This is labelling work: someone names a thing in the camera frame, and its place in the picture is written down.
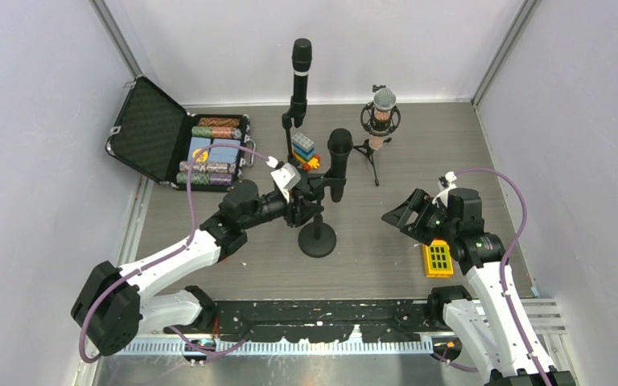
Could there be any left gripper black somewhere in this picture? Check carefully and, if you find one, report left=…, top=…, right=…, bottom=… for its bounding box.
left=241, top=185, right=323, bottom=230

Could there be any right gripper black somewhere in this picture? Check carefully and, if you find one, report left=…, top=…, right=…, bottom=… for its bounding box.
left=381, top=188, right=458, bottom=247

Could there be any black front microphone stand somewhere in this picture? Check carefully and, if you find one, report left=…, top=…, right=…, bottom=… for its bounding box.
left=298, top=168, right=346, bottom=258

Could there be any black microphone stand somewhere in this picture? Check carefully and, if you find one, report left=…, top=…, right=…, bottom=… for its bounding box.
left=281, top=96, right=307, bottom=166
left=298, top=168, right=346, bottom=258

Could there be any black handheld microphone front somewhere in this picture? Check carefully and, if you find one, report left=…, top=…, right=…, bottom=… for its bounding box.
left=326, top=128, right=353, bottom=203

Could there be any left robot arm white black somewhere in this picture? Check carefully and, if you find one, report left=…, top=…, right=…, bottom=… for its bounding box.
left=71, top=173, right=330, bottom=363

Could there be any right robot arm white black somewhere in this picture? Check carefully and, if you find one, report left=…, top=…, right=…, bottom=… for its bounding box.
left=381, top=187, right=575, bottom=385

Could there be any black tripod stand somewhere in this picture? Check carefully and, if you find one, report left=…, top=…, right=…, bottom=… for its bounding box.
left=352, top=136, right=392, bottom=187

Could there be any black rear microphone stand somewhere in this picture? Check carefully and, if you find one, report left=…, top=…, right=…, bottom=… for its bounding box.
left=281, top=96, right=307, bottom=166

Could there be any glitter condenser microphone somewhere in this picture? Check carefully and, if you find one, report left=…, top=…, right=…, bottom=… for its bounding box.
left=360, top=84, right=401, bottom=151

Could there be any black tall microphone rear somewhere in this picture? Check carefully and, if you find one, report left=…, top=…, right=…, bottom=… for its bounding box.
left=290, top=38, right=312, bottom=128

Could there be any colourful toy brick car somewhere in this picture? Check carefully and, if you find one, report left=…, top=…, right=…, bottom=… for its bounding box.
left=290, top=132, right=320, bottom=171

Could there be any yellow perforated block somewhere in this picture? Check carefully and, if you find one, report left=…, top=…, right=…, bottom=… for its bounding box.
left=422, top=239, right=454, bottom=278

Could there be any black poker chip case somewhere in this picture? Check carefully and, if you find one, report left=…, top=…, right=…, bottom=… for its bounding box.
left=105, top=76, right=255, bottom=192

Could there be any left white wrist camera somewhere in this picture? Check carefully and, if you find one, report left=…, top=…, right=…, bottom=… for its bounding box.
left=270, top=162, right=301, bottom=203

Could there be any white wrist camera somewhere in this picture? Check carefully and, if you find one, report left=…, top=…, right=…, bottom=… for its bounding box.
left=433, top=171, right=457, bottom=208
left=270, top=162, right=301, bottom=203

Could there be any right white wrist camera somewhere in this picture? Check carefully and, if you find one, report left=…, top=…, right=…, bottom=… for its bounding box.
left=433, top=171, right=457, bottom=208

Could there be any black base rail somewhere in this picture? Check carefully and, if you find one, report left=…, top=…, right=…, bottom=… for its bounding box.
left=176, top=299, right=451, bottom=343

